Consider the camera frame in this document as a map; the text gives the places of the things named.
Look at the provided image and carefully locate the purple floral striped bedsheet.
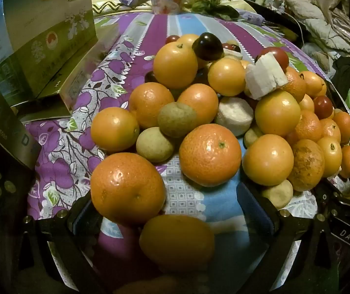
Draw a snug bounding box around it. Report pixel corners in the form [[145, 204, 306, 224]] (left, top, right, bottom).
[[25, 9, 350, 294]]

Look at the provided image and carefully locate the green leafy vegetable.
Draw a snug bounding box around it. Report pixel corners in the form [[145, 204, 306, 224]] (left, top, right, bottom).
[[190, 0, 240, 22]]

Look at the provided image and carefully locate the smooth yellow orange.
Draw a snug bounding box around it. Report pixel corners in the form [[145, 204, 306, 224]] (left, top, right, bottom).
[[139, 214, 216, 273]]

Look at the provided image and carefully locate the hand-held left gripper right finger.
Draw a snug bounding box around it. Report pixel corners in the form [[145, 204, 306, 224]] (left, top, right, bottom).
[[238, 181, 336, 294]]

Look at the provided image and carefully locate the blue-green printed carton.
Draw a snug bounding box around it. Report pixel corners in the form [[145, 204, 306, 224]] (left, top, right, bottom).
[[0, 0, 126, 121]]

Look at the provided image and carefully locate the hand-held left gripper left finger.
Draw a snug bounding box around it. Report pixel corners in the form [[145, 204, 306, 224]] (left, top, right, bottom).
[[22, 191, 105, 294]]

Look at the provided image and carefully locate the white peeled fruit piece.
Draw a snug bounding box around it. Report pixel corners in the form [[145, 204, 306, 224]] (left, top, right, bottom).
[[215, 96, 254, 137]]

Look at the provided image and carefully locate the dark purple plum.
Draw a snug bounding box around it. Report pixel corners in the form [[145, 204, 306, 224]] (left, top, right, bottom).
[[192, 32, 223, 61]]

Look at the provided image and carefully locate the pile of crumpled clothes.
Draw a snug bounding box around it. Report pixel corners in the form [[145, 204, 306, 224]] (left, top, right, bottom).
[[285, 0, 350, 68]]

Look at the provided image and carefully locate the white cut fruit chunk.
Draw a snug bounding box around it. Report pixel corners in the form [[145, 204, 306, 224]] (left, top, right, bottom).
[[245, 52, 289, 100]]

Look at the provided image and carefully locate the pile of oranges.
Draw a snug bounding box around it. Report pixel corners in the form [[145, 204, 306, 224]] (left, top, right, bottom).
[[90, 33, 350, 294]]

